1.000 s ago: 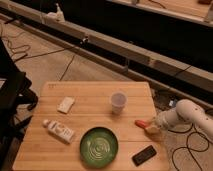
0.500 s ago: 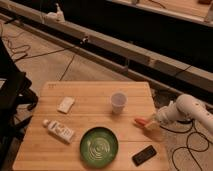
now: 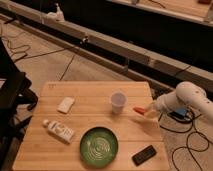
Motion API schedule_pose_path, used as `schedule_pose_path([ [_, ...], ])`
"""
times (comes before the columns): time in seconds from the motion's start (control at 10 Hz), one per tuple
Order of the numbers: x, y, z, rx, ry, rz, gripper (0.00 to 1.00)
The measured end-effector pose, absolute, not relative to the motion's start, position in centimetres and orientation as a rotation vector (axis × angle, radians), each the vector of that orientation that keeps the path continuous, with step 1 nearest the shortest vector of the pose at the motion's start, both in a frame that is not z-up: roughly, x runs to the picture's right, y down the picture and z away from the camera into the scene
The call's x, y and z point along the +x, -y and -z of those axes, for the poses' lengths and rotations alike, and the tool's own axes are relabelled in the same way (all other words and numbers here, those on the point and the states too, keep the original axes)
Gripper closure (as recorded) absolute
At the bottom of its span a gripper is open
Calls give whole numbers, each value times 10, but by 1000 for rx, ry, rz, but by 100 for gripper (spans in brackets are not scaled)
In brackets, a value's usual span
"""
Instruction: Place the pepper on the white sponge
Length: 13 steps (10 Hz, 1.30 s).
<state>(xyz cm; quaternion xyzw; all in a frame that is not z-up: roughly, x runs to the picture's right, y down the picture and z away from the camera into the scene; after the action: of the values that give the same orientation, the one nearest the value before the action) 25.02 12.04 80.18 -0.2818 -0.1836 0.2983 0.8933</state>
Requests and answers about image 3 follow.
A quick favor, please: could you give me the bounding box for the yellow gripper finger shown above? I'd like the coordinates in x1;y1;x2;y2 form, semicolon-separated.
144;109;159;118
146;103;155;109

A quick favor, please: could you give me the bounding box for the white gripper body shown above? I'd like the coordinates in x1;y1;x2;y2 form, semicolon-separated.
154;92;179;113

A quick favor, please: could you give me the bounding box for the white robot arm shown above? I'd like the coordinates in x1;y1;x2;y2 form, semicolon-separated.
144;81;213;122

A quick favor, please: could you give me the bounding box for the white sponge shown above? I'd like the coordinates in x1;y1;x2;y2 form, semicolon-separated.
57;97;75;114

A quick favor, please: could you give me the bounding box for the blue power box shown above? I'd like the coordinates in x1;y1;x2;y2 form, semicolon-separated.
171;108;189;120

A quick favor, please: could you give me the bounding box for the translucent plastic cup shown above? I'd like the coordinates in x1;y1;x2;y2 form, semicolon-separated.
110;92;127;114

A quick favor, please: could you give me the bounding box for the black phone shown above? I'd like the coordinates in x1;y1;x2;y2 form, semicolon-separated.
132;145;157;166

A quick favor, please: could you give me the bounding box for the green plate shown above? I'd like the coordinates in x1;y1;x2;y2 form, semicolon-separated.
80;127;119;169

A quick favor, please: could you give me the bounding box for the wooden table board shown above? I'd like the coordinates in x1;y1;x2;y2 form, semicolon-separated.
12;80;170;171

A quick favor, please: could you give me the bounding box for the white lotion tube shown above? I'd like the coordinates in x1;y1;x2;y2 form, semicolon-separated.
43;119;74;144

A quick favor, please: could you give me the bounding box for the black chair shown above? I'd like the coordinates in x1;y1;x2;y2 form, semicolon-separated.
0;39;38;169

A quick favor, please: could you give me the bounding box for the black floor cable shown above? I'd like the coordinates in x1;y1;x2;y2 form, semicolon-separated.
156;111;213;171

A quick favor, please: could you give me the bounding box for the white object on rail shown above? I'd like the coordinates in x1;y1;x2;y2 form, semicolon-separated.
46;3;65;22

